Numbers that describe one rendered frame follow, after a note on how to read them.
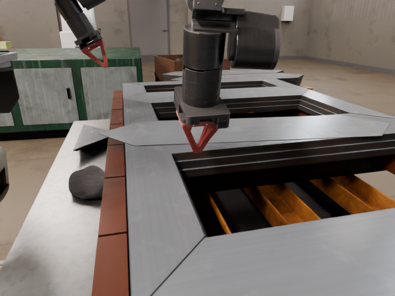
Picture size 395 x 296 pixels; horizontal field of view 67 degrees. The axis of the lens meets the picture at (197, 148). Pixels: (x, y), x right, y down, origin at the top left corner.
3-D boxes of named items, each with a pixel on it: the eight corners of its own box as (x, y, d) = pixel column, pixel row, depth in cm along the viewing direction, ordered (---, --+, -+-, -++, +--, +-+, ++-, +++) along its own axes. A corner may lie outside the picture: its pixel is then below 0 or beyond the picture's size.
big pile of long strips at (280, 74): (278, 77, 201) (278, 68, 198) (313, 87, 165) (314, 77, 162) (160, 81, 183) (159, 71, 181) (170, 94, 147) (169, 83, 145)
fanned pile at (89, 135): (114, 124, 139) (113, 116, 137) (112, 157, 104) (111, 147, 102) (86, 126, 136) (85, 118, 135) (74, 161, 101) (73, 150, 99)
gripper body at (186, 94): (211, 94, 51) (214, 51, 47) (230, 125, 43) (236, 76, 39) (173, 97, 50) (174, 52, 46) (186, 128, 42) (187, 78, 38)
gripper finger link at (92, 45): (116, 60, 94) (99, 31, 90) (116, 62, 87) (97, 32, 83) (97, 70, 94) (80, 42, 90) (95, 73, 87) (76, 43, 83)
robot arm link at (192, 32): (184, 13, 41) (183, 23, 36) (233, 16, 41) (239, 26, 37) (183, 63, 45) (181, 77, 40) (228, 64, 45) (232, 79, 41)
